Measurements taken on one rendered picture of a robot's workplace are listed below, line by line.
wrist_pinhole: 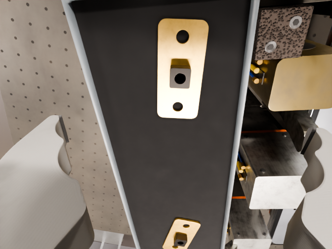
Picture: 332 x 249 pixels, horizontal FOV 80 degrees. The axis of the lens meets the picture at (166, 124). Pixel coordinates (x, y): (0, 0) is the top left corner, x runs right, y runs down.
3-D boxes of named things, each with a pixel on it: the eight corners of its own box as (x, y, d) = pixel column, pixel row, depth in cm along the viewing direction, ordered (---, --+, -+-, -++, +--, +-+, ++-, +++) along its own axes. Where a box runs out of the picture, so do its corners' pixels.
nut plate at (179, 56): (196, 117, 19) (197, 123, 18) (157, 115, 19) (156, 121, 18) (209, 20, 15) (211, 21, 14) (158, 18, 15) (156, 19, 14)
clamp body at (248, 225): (232, 158, 82) (267, 254, 51) (203, 159, 83) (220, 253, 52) (234, 144, 78) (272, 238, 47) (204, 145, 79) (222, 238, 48)
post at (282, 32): (225, 22, 56) (301, 58, 22) (207, 23, 56) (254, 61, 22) (226, 1, 53) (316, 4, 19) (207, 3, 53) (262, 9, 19)
